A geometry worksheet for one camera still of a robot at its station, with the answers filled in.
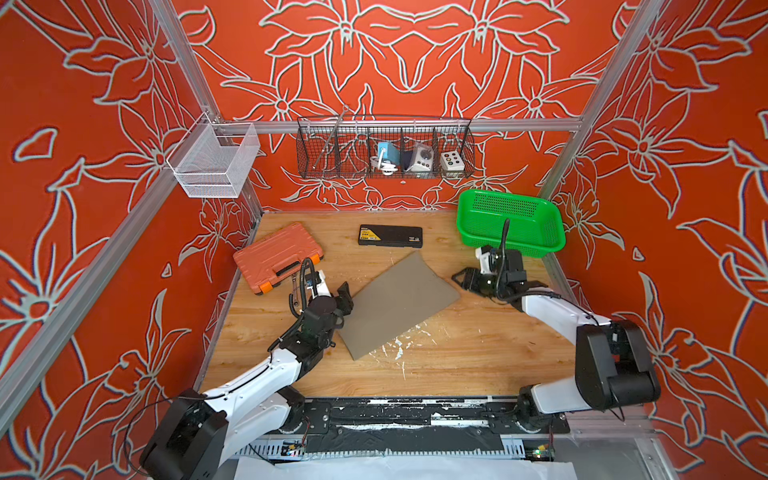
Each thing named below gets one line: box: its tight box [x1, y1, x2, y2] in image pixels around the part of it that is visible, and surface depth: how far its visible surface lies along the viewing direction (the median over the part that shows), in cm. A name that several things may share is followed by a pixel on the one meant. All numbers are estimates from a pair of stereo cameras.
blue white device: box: [370, 141, 400, 176], surface depth 87 cm
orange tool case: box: [233, 222, 324, 295], surface depth 102 cm
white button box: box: [440, 150, 465, 171], surface depth 96 cm
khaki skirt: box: [339, 251, 461, 361], surface depth 96 cm
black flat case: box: [358, 224, 423, 249], surface depth 112 cm
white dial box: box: [405, 144, 434, 172], surface depth 93 cm
